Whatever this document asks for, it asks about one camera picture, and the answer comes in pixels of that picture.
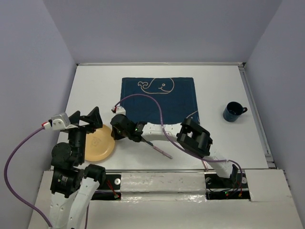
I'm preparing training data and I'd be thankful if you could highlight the knife with pink handle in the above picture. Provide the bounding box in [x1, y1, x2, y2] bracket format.
[144, 141, 173, 159]

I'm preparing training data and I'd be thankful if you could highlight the dark blue cup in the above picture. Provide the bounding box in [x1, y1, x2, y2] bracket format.
[223, 102, 248, 122]

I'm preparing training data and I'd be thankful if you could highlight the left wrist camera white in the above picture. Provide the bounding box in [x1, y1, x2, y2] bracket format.
[41, 113, 71, 131]

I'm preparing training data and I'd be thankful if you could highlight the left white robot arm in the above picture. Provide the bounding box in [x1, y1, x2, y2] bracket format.
[49, 107, 106, 229]

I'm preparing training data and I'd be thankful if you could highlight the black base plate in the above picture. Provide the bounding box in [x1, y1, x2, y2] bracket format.
[91, 174, 122, 201]
[205, 172, 250, 200]

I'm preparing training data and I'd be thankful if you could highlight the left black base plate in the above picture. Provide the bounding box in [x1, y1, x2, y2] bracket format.
[91, 174, 122, 201]

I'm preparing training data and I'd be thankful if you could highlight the dark blue cloth placemat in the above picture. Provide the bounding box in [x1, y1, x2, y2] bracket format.
[120, 77, 200, 124]

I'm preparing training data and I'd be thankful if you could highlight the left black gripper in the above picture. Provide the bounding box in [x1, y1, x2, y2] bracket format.
[67, 105, 102, 162]

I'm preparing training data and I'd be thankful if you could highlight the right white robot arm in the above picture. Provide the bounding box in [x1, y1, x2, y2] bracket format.
[110, 114, 238, 187]

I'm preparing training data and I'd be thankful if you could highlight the fork with pink handle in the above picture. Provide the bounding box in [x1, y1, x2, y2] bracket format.
[202, 160, 208, 171]

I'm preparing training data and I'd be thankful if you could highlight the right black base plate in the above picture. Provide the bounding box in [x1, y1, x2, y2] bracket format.
[205, 172, 250, 200]

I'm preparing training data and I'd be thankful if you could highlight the yellow plate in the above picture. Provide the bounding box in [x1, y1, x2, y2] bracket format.
[85, 125, 115, 162]

